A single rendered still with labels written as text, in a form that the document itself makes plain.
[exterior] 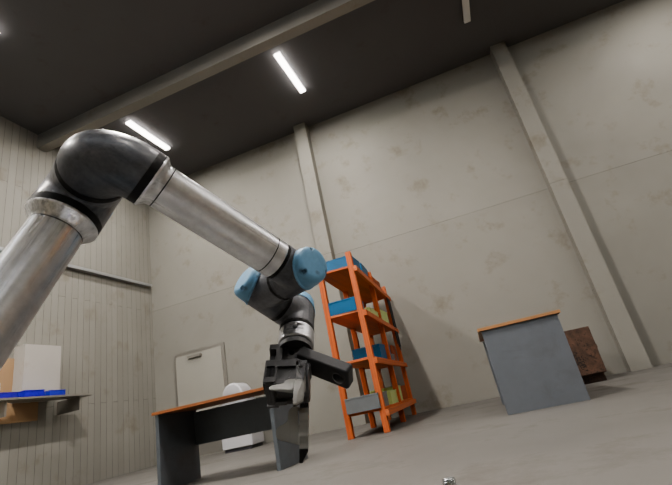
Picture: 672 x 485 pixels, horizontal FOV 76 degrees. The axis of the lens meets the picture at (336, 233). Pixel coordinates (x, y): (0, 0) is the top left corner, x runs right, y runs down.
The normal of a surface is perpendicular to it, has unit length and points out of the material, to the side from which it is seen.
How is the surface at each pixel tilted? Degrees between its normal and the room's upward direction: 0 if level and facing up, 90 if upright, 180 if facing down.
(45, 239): 89
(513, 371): 90
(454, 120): 90
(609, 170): 90
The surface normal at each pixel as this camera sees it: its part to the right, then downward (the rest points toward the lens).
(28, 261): 0.54, -0.46
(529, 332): -0.32, -0.30
